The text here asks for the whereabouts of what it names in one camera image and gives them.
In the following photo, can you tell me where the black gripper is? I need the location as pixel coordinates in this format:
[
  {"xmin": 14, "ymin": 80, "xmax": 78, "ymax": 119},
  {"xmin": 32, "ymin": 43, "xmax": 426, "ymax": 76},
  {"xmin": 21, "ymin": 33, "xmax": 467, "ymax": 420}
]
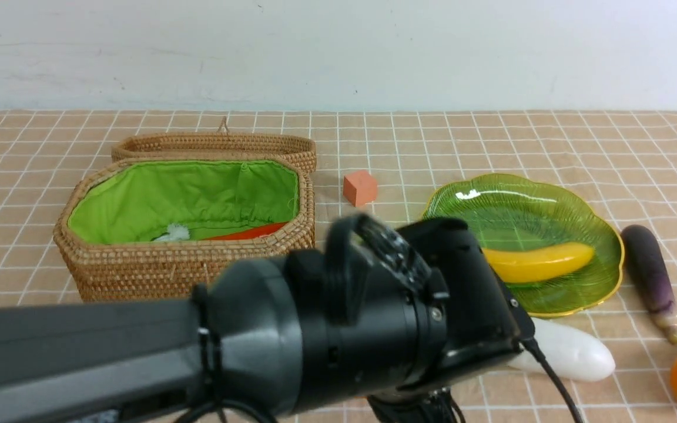
[{"xmin": 368, "ymin": 217, "xmax": 537, "ymax": 422}]

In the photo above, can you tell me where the yellow toy banana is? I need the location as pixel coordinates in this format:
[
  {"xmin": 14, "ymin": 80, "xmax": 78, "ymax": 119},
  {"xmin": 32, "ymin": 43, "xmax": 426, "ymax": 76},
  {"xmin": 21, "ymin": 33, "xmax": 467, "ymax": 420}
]
[{"xmin": 482, "ymin": 243, "xmax": 595, "ymax": 286}]

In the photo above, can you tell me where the white toy radish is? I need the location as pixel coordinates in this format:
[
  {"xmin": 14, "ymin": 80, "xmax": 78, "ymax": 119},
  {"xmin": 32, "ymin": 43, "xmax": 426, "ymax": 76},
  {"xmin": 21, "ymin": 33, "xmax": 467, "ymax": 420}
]
[{"xmin": 518, "ymin": 316, "xmax": 616, "ymax": 382}]

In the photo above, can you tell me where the purple toy eggplant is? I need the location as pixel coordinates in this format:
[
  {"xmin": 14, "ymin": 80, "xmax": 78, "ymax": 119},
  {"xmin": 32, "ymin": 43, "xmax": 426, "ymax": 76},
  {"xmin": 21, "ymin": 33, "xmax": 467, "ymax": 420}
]
[{"xmin": 621, "ymin": 224, "xmax": 677, "ymax": 345}]

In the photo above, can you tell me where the orange toy carrot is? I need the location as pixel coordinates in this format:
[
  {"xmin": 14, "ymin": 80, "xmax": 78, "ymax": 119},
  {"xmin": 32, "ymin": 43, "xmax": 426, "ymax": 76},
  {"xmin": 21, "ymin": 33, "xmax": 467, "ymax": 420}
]
[{"xmin": 205, "ymin": 222, "xmax": 287, "ymax": 241}]

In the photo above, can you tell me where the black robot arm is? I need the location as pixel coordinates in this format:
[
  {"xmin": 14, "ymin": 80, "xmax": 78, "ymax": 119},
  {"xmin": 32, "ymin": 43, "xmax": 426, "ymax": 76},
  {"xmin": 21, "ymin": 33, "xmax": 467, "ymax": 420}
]
[{"xmin": 0, "ymin": 213, "xmax": 535, "ymax": 422}]

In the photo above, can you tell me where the green glass plate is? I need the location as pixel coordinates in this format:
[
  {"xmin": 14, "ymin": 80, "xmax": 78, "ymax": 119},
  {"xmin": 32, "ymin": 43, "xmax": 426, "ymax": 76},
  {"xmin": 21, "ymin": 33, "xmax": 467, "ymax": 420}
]
[{"xmin": 421, "ymin": 173, "xmax": 624, "ymax": 318}]

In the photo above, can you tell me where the orange foam cube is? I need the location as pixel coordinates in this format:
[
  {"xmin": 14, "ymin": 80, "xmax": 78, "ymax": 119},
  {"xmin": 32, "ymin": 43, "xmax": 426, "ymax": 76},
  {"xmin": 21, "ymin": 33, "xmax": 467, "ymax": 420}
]
[{"xmin": 342, "ymin": 169, "xmax": 378, "ymax": 208}]

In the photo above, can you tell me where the checkered beige tablecloth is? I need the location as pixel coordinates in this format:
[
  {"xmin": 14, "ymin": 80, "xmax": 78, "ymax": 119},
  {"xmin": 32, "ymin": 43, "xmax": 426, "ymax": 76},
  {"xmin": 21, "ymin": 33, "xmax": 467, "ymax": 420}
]
[{"xmin": 0, "ymin": 110, "xmax": 677, "ymax": 423}]

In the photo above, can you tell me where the woven basket lid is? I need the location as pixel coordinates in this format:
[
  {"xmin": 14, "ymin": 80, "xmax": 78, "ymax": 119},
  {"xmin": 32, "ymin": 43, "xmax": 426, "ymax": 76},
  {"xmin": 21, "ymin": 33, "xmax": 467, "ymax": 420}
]
[{"xmin": 111, "ymin": 118, "xmax": 317, "ymax": 173}]

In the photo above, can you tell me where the woven wicker basket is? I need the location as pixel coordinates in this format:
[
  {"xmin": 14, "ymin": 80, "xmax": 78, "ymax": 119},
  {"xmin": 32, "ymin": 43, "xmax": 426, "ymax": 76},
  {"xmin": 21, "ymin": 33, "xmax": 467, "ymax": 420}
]
[{"xmin": 53, "ymin": 155, "xmax": 316, "ymax": 302}]

